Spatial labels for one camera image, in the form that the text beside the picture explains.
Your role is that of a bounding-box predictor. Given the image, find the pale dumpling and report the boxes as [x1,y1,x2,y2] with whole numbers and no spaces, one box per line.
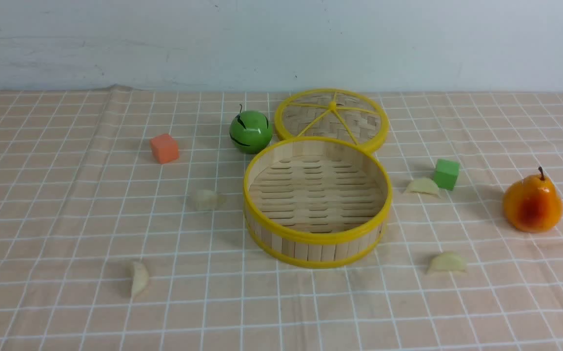
[425,252,467,274]
[404,177,440,198]
[130,261,150,298]
[190,189,222,211]

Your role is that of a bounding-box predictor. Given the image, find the bamboo steamer tray yellow rim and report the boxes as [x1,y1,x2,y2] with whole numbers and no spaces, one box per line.
[243,137,393,269]

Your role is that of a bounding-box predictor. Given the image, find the bamboo steamer lid yellow rim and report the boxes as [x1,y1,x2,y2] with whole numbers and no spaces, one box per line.
[273,89,390,153]

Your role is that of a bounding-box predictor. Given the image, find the green toy apple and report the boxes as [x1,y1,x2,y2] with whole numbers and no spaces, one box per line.
[229,110,273,154]

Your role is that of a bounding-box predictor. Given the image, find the orange foam cube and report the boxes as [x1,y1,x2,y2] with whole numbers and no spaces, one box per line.
[149,133,180,164]

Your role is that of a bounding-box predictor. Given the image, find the green foam cube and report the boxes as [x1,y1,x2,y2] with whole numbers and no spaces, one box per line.
[433,158,460,191]

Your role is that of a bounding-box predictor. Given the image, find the checkered beige tablecloth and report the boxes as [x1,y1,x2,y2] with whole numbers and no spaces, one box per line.
[0,87,563,351]

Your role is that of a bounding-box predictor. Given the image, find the orange toy pear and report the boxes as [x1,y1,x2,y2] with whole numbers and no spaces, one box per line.
[502,166,563,233]

